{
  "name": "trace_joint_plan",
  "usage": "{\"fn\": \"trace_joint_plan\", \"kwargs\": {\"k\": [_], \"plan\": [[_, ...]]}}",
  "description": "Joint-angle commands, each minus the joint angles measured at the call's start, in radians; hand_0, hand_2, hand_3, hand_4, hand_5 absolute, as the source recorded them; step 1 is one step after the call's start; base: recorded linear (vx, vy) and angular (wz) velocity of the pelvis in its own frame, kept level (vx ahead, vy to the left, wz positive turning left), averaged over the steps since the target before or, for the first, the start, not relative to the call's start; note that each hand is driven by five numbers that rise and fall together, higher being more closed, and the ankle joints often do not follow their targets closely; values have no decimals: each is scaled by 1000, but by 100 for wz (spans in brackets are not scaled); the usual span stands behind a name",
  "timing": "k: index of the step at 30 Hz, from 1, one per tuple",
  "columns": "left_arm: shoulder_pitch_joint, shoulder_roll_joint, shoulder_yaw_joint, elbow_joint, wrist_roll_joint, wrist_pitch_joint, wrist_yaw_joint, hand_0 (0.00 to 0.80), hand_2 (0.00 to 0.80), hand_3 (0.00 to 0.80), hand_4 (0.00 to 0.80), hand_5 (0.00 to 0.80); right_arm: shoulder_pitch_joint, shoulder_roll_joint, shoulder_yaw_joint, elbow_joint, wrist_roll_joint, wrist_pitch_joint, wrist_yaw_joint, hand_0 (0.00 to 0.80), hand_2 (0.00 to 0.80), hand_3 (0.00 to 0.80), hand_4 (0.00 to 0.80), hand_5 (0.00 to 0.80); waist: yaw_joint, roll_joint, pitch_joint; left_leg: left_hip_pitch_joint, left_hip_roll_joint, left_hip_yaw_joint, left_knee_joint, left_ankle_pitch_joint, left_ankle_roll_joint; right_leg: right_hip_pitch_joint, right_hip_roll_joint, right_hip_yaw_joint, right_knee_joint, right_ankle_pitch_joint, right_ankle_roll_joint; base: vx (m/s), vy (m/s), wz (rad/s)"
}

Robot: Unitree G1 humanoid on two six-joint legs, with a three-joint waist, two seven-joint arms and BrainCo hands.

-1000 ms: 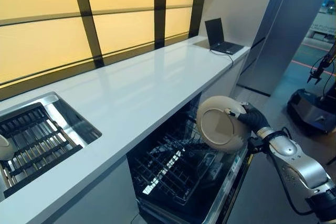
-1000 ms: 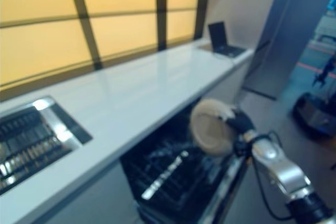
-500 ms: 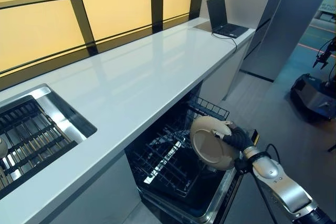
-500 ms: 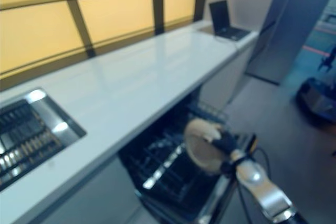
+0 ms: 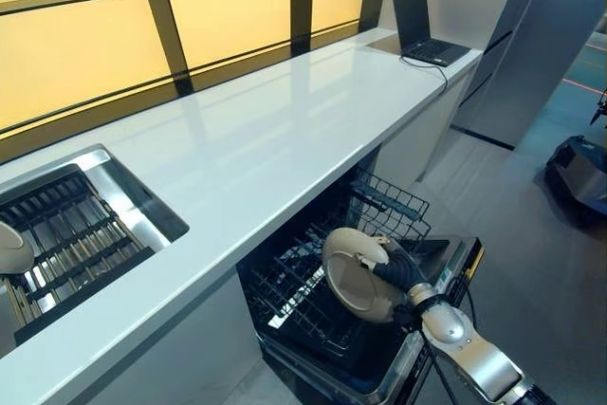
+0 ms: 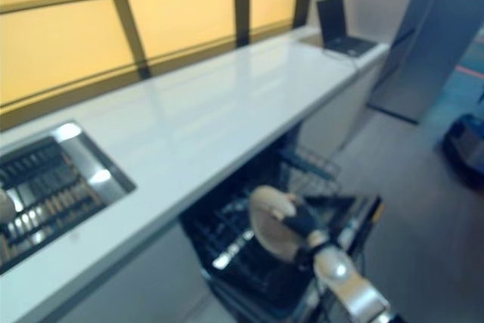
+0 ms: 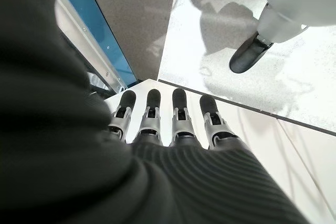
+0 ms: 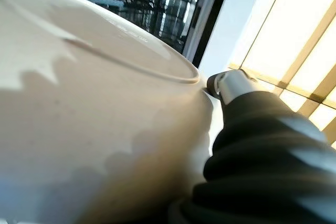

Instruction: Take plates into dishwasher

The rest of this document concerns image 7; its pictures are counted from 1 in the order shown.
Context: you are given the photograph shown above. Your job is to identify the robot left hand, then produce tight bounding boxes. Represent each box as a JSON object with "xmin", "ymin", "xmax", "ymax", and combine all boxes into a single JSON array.
[{"xmin": 0, "ymin": 0, "xmax": 311, "ymax": 224}]

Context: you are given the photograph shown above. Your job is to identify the black robot left foot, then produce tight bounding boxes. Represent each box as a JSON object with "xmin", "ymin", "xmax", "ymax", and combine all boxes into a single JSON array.
[{"xmin": 228, "ymin": 31, "xmax": 274, "ymax": 74}]

